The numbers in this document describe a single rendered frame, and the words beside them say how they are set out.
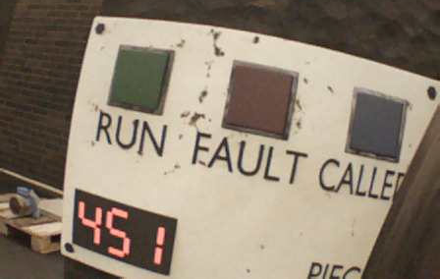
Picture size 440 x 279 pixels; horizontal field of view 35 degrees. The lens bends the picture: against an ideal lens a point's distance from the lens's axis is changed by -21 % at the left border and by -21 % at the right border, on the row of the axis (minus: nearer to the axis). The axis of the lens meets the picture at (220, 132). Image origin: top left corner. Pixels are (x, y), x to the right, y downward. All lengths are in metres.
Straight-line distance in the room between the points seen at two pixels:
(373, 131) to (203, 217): 0.12
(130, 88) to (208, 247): 0.11
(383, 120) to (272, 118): 0.08
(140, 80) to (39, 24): 7.12
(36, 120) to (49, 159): 0.41
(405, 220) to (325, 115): 0.16
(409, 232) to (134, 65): 0.25
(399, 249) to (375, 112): 0.15
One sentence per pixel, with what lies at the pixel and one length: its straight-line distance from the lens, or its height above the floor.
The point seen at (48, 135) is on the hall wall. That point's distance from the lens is 7.45.
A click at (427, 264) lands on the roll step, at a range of 0.36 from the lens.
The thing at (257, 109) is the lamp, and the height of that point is 1.19.
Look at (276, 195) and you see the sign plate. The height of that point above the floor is 1.15.
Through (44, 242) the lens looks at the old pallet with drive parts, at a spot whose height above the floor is 0.08.
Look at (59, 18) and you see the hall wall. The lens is 7.52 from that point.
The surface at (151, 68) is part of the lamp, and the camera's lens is 0.54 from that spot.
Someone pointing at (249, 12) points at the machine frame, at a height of 1.26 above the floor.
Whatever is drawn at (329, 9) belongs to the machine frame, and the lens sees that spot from 0.54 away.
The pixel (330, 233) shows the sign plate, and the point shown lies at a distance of 0.52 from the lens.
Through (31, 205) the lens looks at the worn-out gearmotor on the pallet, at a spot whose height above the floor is 0.24.
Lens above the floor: 1.20
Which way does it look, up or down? 3 degrees down
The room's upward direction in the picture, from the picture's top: 10 degrees clockwise
